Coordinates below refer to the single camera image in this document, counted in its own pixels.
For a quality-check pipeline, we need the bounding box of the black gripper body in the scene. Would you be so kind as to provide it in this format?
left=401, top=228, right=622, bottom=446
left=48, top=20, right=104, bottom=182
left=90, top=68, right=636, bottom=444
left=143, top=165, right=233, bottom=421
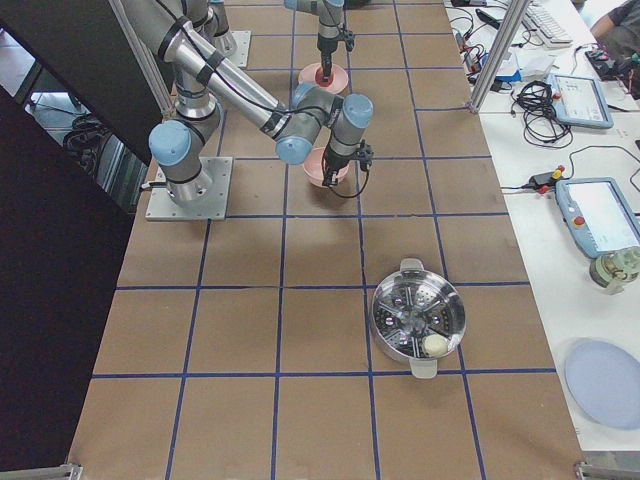
left=323, top=149, right=350, bottom=183
left=317, top=37, right=339, bottom=68

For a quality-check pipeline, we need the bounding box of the pink bowl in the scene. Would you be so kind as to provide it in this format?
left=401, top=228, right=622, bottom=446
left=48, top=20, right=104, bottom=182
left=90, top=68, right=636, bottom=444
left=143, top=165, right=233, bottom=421
left=302, top=148, right=324, bottom=188

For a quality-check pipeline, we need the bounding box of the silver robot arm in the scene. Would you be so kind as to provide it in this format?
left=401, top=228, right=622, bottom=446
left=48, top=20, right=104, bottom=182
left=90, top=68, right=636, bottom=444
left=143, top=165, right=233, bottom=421
left=123, top=1, right=374, bottom=204
left=284, top=0, right=355, bottom=87

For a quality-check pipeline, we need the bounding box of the pink plate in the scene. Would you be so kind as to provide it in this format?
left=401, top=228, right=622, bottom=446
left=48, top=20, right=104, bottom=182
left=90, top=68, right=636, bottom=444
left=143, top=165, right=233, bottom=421
left=298, top=63, right=349, bottom=94

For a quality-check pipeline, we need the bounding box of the blue plate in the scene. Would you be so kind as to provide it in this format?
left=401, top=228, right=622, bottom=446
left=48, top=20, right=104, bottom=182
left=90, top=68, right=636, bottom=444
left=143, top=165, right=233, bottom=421
left=565, top=340, right=639, bottom=430

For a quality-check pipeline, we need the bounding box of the steel steamer pot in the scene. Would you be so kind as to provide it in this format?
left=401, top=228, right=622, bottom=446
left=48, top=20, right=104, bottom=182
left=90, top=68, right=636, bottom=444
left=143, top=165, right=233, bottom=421
left=369, top=258, right=466, bottom=379

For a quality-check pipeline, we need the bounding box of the white steamed bun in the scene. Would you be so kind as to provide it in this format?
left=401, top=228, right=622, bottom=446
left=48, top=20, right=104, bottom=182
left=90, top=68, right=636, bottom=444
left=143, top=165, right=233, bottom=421
left=422, top=334, right=449, bottom=358

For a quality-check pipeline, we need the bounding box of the teach pendant tablet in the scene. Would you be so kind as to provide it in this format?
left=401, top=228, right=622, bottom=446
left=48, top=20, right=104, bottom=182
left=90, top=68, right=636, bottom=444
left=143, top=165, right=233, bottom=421
left=545, top=73, right=614, bottom=129
left=555, top=177, right=639, bottom=259

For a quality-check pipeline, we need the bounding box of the glass jar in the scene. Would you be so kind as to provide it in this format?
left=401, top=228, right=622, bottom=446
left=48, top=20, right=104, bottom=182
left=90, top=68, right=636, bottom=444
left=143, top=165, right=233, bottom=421
left=589, top=247, right=639, bottom=294

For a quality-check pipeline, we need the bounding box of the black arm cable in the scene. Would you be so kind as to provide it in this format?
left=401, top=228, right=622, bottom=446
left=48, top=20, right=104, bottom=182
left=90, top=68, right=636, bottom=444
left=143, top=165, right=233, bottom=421
left=329, top=142, right=376, bottom=199

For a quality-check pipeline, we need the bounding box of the aluminium frame post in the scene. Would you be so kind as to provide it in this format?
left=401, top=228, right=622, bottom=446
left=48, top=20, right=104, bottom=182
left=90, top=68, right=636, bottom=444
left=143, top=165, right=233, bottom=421
left=468, top=0, right=529, bottom=113

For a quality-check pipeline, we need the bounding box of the coiled black cable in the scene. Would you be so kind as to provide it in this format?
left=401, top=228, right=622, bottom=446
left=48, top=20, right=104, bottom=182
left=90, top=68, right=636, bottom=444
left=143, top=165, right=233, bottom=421
left=512, top=79, right=574, bottom=147

